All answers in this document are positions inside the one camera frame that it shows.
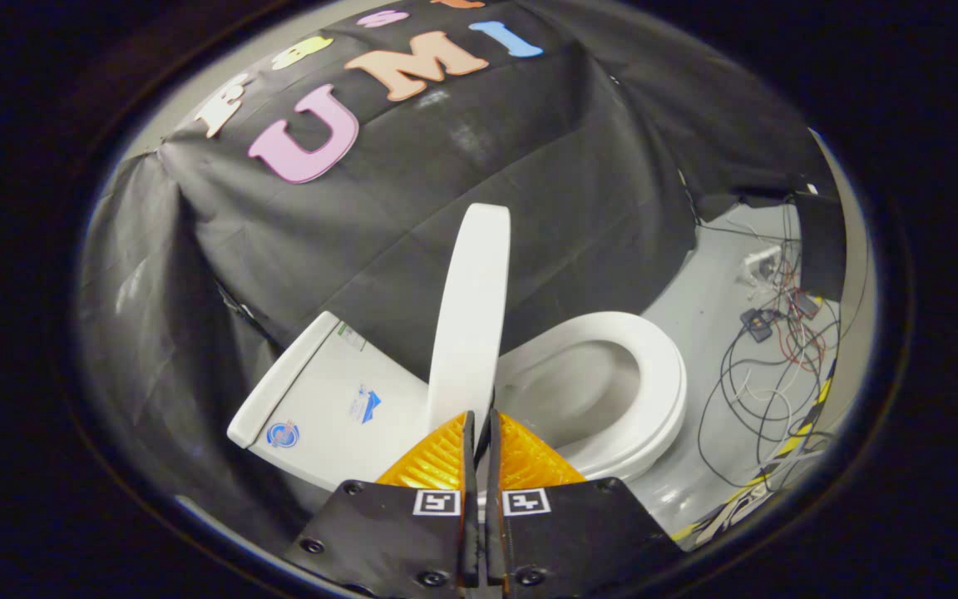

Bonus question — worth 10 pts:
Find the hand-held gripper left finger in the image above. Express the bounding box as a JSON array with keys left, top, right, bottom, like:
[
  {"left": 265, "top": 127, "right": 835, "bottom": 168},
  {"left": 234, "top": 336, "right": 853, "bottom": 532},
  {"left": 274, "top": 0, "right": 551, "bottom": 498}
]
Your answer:
[{"left": 284, "top": 410, "right": 481, "bottom": 599}]

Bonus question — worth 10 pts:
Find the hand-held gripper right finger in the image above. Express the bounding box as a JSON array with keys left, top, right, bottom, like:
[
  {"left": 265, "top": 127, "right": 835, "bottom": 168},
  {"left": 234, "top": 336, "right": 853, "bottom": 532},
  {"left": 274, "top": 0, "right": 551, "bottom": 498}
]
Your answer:
[{"left": 485, "top": 409, "right": 684, "bottom": 599}]

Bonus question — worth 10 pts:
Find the white toilet lid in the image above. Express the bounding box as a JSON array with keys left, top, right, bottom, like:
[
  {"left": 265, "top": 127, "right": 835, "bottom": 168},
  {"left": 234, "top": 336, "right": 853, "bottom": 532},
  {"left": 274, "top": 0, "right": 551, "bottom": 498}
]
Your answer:
[{"left": 427, "top": 203, "right": 512, "bottom": 440}]

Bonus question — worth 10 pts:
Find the white toilet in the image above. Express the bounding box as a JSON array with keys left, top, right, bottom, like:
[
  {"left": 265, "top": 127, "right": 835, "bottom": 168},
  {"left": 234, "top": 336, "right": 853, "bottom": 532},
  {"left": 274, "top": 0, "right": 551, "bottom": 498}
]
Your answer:
[{"left": 227, "top": 311, "right": 689, "bottom": 500}]

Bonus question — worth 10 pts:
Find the white toilet seat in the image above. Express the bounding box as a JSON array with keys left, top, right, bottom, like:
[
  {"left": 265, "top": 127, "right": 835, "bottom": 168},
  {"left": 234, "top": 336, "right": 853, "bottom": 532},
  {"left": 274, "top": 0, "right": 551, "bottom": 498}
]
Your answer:
[{"left": 494, "top": 311, "right": 689, "bottom": 482}]

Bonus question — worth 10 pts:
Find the yellow black hazard tape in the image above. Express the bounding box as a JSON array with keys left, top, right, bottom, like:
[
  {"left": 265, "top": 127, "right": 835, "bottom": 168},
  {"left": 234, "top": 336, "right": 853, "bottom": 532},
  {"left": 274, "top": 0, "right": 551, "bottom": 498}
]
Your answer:
[{"left": 669, "top": 358, "right": 839, "bottom": 547}]

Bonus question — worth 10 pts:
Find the black power adapter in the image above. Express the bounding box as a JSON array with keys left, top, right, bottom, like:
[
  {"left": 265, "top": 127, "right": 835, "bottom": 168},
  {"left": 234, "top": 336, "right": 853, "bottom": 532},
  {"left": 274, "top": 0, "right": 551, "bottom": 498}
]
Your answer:
[{"left": 739, "top": 307, "right": 780, "bottom": 344}]

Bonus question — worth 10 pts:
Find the black backdrop cloth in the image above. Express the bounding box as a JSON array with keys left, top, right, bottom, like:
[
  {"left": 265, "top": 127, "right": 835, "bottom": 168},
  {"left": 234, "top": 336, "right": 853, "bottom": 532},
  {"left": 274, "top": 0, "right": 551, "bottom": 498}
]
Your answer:
[{"left": 76, "top": 0, "right": 847, "bottom": 537}]

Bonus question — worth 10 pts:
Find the tangle of floor cables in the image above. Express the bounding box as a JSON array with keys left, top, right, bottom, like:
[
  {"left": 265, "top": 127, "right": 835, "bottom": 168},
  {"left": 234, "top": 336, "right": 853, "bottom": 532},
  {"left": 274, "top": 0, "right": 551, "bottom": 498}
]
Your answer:
[{"left": 695, "top": 196, "right": 844, "bottom": 492}]

